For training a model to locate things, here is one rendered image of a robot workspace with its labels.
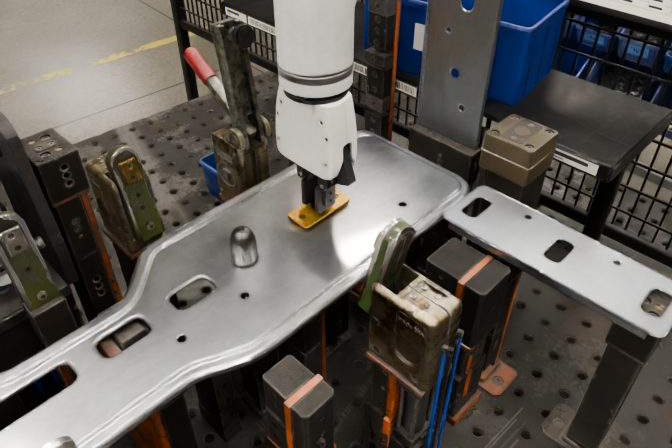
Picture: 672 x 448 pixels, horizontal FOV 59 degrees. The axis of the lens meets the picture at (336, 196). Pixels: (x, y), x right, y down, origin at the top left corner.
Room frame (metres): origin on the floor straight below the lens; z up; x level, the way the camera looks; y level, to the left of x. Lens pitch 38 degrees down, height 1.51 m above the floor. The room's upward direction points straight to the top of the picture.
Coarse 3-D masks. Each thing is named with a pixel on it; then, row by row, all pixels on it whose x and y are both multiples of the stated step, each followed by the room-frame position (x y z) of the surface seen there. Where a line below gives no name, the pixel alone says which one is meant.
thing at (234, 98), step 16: (224, 32) 0.70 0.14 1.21; (240, 32) 0.69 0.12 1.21; (224, 48) 0.70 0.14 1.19; (240, 48) 0.72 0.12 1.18; (224, 64) 0.70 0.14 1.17; (240, 64) 0.72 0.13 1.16; (224, 80) 0.70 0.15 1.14; (240, 80) 0.71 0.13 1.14; (240, 96) 0.71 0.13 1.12; (256, 96) 0.71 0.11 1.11; (240, 112) 0.69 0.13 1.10; (256, 112) 0.71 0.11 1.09; (240, 128) 0.69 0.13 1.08; (256, 128) 0.71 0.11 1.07
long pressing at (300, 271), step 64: (256, 192) 0.64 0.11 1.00; (384, 192) 0.64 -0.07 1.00; (448, 192) 0.64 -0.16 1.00; (192, 256) 0.52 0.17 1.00; (320, 256) 0.52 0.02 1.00; (128, 320) 0.42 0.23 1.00; (192, 320) 0.42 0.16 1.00; (256, 320) 0.42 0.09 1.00; (0, 384) 0.34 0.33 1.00; (128, 384) 0.34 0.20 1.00; (192, 384) 0.35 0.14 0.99
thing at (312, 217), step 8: (336, 192) 0.63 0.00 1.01; (312, 200) 0.61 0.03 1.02; (336, 200) 0.62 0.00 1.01; (344, 200) 0.62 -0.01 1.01; (296, 208) 0.60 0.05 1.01; (304, 208) 0.60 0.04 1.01; (312, 208) 0.60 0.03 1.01; (328, 208) 0.60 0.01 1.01; (336, 208) 0.60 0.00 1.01; (288, 216) 0.59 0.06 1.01; (296, 216) 0.58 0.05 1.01; (312, 216) 0.58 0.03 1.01; (320, 216) 0.58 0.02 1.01; (304, 224) 0.57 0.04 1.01; (312, 224) 0.57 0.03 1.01
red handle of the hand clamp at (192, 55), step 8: (192, 48) 0.78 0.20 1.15; (184, 56) 0.78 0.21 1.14; (192, 56) 0.77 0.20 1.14; (200, 56) 0.78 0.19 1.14; (192, 64) 0.77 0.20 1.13; (200, 64) 0.76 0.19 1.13; (200, 72) 0.76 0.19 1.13; (208, 72) 0.76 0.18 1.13; (208, 80) 0.75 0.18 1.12; (216, 80) 0.75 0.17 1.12; (216, 88) 0.74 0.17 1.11; (216, 96) 0.74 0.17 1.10; (224, 96) 0.73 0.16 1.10; (224, 104) 0.73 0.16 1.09; (248, 120) 0.71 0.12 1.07; (248, 128) 0.70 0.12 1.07; (248, 136) 0.69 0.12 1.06
